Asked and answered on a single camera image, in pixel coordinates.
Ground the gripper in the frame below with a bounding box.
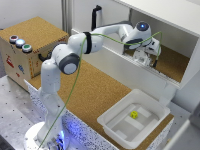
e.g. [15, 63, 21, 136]
[132, 40, 161, 67]

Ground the yellow block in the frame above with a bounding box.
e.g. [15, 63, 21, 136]
[130, 110, 139, 120]

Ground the wooden drawer box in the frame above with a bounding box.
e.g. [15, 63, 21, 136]
[0, 16, 70, 92]

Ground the white sliding door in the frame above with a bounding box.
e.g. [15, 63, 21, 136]
[71, 0, 132, 66]

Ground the white cabinet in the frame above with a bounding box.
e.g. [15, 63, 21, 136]
[70, 0, 200, 108]

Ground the white plastic box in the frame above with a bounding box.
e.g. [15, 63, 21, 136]
[96, 88, 171, 150]

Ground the green button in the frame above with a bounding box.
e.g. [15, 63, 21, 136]
[21, 43, 33, 54]

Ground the blue button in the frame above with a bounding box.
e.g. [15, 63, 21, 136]
[14, 38, 26, 49]

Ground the red button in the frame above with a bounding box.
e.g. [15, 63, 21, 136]
[9, 34, 20, 44]

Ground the green cable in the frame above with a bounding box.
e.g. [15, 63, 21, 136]
[37, 30, 163, 150]

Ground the black drawer handle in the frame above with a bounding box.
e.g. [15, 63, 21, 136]
[37, 52, 54, 63]

